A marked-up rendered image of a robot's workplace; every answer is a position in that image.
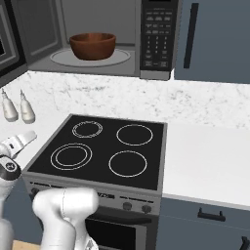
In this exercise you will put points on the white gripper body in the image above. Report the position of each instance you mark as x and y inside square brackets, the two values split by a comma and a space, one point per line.
[23, 139]

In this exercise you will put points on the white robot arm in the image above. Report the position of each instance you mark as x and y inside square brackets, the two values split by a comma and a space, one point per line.
[63, 208]

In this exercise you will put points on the blue-grey base cupboard door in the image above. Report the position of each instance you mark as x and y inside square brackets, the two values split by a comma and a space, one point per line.
[22, 215]
[195, 237]

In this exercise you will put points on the black microwave door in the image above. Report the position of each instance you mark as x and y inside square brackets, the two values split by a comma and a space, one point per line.
[9, 49]

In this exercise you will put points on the brown wooden bowl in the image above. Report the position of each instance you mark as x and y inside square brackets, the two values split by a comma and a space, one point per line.
[92, 47]

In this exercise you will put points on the grey microwave turntable plate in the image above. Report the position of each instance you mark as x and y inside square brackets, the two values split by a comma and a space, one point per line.
[122, 57]

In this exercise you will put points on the black oven door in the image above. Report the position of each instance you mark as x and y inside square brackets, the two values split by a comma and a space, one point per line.
[114, 234]

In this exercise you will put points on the grey microwave oven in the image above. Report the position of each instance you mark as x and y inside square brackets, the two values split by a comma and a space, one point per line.
[156, 39]

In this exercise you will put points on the white squeeze bottle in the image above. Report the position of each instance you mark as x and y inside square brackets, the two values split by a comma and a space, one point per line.
[27, 112]
[9, 110]

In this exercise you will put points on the dark stove knob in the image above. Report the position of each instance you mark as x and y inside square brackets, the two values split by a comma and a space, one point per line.
[146, 209]
[127, 206]
[34, 191]

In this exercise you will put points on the black hob stove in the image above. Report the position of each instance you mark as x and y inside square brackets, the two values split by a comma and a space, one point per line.
[104, 146]

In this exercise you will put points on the blue-grey drawer front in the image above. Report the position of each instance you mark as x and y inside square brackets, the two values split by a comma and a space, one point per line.
[234, 215]

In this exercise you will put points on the blue-grey wall cupboard door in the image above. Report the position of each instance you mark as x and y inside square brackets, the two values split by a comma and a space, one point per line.
[221, 42]

